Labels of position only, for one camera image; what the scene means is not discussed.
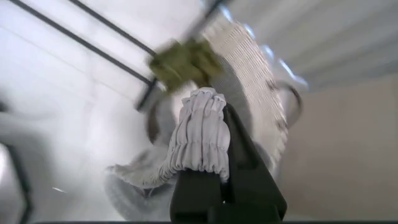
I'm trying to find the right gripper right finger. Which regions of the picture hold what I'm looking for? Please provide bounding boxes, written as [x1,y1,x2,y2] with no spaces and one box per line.
[222,103,287,222]

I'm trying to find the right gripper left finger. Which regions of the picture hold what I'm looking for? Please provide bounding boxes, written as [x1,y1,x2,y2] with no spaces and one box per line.
[170,169,223,222]

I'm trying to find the pale grey shorts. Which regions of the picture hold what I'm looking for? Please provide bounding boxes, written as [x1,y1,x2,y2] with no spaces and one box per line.
[104,86,276,222]

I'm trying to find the white laundry basket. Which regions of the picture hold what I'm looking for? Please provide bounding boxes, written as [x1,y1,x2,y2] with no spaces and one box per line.
[146,18,309,175]

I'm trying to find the black clothes rack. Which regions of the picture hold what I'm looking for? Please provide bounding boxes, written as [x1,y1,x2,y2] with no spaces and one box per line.
[9,0,231,112]

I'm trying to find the green garment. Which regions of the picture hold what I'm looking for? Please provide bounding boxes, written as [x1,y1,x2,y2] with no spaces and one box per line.
[149,39,224,93]

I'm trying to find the white curtain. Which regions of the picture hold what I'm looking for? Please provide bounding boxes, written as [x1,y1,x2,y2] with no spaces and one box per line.
[223,0,398,91]

